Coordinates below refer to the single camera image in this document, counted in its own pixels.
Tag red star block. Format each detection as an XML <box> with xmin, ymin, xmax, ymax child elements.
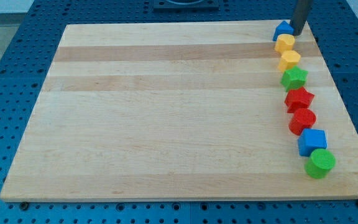
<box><xmin>284</xmin><ymin>87</ymin><xmax>314</xmax><ymax>113</ymax></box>

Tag green star block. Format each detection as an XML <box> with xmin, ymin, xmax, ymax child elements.
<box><xmin>280</xmin><ymin>65</ymin><xmax>308</xmax><ymax>92</ymax></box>

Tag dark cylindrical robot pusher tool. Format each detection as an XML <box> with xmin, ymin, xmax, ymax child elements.
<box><xmin>290</xmin><ymin>0</ymin><xmax>314</xmax><ymax>36</ymax></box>

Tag light wooden board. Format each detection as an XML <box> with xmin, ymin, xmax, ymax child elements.
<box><xmin>0</xmin><ymin>20</ymin><xmax>358</xmax><ymax>202</ymax></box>

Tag blue triangle block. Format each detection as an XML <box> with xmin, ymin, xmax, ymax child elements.
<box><xmin>272</xmin><ymin>21</ymin><xmax>294</xmax><ymax>42</ymax></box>

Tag red cylinder block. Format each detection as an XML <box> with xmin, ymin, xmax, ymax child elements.
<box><xmin>288</xmin><ymin>108</ymin><xmax>316</xmax><ymax>136</ymax></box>

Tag yellow heart block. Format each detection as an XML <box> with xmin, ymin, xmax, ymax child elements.
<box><xmin>274</xmin><ymin>34</ymin><xmax>295</xmax><ymax>54</ymax></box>

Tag blue cube block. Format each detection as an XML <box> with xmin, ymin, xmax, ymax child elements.
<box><xmin>298</xmin><ymin>128</ymin><xmax>328</xmax><ymax>157</ymax></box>

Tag yellow hexagon block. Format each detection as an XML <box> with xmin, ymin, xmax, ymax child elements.
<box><xmin>278</xmin><ymin>50</ymin><xmax>301</xmax><ymax>72</ymax></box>

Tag green cylinder block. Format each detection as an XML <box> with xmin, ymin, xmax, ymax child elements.
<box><xmin>304</xmin><ymin>149</ymin><xmax>336</xmax><ymax>179</ymax></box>

